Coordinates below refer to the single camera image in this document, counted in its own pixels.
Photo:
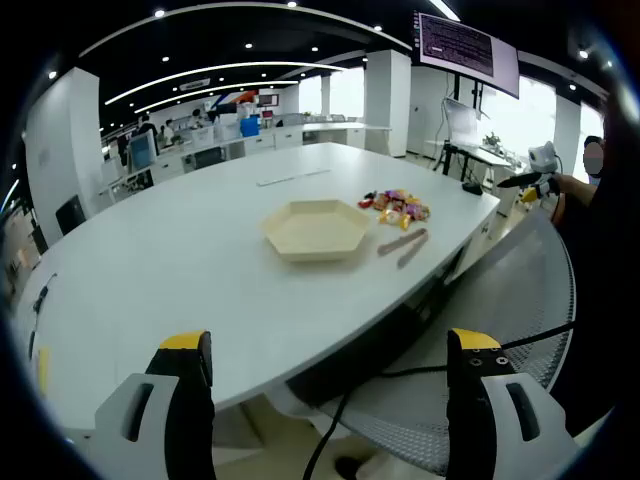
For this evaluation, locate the white storage bin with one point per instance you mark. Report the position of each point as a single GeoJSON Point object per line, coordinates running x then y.
{"type": "Point", "coordinates": [202, 136]}

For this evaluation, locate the person's dark hair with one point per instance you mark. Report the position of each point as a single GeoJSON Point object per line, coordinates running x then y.
{"type": "Point", "coordinates": [594, 140]}

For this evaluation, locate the black chair backrest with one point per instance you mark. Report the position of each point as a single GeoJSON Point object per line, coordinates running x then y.
{"type": "Point", "coordinates": [70, 215]}

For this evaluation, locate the grey mesh office chair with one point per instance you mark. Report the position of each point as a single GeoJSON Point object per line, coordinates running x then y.
{"type": "Point", "coordinates": [500, 300]}

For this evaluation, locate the person's black shirt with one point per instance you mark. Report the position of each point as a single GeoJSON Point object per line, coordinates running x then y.
{"type": "Point", "coordinates": [600, 300]}

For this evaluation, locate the black frame standing desk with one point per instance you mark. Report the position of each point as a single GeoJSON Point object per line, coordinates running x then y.
{"type": "Point", "coordinates": [480, 155]}

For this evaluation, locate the small black table device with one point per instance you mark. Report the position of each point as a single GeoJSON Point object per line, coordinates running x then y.
{"type": "Point", "coordinates": [471, 188]}

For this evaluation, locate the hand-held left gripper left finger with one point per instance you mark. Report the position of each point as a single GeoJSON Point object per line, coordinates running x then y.
{"type": "Point", "coordinates": [187, 425]}

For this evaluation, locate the dusty pink food tongs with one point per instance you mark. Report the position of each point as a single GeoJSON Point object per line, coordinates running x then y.
{"type": "Point", "coordinates": [402, 242]}

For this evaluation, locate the desktop computer monitor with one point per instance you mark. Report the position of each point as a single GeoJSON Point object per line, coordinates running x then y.
{"type": "Point", "coordinates": [142, 152]}

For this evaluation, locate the large wall monitor screen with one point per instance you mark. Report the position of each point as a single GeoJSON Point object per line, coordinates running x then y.
{"type": "Point", "coordinates": [465, 50]}

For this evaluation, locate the white cabinet desk row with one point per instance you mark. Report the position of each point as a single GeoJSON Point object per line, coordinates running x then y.
{"type": "Point", "coordinates": [260, 142]}

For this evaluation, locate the beige hexagonal container tray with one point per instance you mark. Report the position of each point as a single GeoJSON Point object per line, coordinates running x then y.
{"type": "Point", "coordinates": [310, 225]}

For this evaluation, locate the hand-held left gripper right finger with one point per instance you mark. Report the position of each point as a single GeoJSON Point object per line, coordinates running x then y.
{"type": "Point", "coordinates": [465, 425]}

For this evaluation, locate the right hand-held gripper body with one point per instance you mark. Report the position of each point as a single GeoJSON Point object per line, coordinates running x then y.
{"type": "Point", "coordinates": [544, 157]}

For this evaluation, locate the pile of colourful snack packets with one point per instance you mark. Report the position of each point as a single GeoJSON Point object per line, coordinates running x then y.
{"type": "Point", "coordinates": [400, 205]}

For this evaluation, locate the blue storage bin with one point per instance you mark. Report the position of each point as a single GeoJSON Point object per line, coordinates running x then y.
{"type": "Point", "coordinates": [249, 126]}

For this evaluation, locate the yellow flat sheet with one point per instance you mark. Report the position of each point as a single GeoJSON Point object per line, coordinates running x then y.
{"type": "Point", "coordinates": [44, 370]}

